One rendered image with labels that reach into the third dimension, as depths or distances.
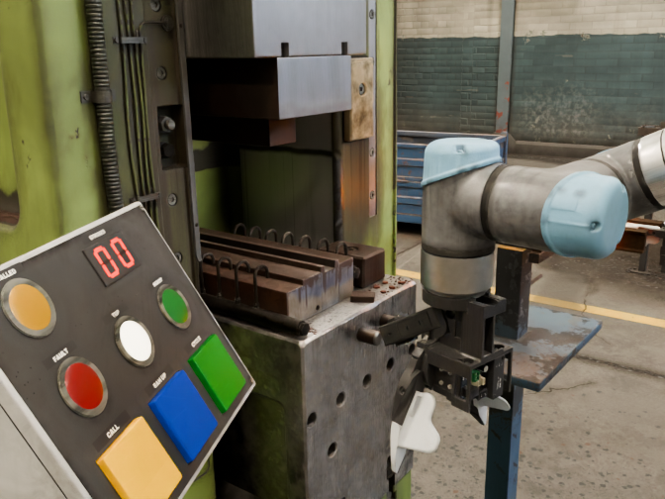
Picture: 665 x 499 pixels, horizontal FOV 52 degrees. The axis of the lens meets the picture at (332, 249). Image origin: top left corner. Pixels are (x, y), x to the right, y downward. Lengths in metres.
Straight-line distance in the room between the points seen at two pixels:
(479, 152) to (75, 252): 0.41
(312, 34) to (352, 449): 0.76
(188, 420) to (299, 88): 0.59
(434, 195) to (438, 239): 0.04
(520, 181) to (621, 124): 8.17
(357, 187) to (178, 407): 0.91
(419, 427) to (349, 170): 0.86
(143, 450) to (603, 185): 0.47
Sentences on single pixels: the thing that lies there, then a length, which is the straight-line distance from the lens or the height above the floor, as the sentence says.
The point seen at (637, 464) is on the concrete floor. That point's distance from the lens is 2.64.
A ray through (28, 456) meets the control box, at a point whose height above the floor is 1.06.
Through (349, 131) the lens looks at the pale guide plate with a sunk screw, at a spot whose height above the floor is 1.21.
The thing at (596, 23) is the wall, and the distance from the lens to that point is 8.85.
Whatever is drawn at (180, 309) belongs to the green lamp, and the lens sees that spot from 0.83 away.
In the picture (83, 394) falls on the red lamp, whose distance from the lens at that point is 0.66.
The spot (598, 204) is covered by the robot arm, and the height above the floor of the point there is 1.25.
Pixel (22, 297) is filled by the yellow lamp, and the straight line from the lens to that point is 0.66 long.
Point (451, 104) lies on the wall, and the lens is 9.53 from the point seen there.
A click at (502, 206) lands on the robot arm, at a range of 0.64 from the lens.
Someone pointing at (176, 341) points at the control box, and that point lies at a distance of 0.81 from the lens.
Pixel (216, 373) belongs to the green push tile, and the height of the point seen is 1.01.
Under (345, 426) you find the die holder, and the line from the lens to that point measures 1.31.
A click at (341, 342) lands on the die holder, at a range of 1.23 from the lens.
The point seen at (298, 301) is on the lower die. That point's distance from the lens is 1.20.
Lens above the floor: 1.38
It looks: 17 degrees down
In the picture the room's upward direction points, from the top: 1 degrees counter-clockwise
